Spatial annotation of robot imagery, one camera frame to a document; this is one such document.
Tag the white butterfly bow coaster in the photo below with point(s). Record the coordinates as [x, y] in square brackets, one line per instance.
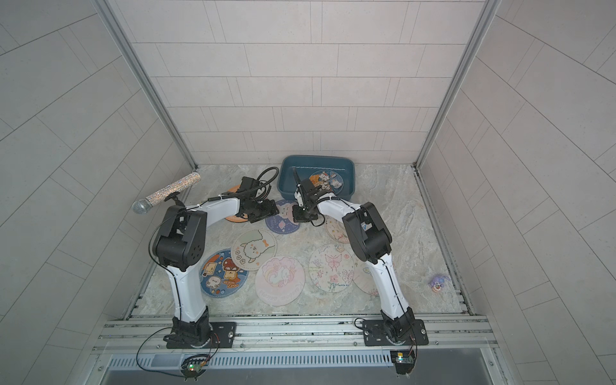
[331, 268]

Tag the purple bunny coaster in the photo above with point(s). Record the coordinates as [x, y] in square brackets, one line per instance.
[283, 222]

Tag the blue cartoon characters coaster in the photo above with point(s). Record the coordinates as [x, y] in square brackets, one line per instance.
[220, 277]

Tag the pink unicorn coaster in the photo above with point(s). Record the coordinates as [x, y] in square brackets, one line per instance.
[280, 281]

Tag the white blue butterfly coaster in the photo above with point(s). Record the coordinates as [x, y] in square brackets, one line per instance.
[364, 280]

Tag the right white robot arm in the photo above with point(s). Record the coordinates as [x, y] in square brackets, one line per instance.
[370, 240]

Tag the small purple toy figure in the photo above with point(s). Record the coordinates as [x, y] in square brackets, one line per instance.
[438, 282]

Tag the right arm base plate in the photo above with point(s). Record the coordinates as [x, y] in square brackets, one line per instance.
[386, 333]

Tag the glitter microphone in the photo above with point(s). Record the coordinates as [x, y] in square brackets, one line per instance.
[144, 205]

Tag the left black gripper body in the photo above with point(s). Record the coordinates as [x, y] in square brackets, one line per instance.
[261, 210]

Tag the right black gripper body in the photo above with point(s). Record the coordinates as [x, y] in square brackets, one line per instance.
[305, 212]

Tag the white alpaca coaster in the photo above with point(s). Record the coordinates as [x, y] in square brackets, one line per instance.
[253, 249]

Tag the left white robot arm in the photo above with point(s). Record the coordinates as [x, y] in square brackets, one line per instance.
[179, 244]

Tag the left small circuit board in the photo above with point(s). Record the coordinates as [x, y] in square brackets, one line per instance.
[194, 366]

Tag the aluminium frame rail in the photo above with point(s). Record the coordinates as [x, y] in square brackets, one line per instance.
[461, 347]

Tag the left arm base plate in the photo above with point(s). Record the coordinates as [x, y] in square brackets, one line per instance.
[201, 336]

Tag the small circuit board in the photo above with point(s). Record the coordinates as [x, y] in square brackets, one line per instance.
[403, 361]
[194, 366]

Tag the blue bears picnic coaster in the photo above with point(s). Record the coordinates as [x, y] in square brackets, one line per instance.
[328, 180]

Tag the teal plastic storage box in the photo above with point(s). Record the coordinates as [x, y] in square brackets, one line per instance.
[307, 165]

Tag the right small circuit board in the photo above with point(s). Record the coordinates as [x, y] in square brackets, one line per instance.
[403, 361]

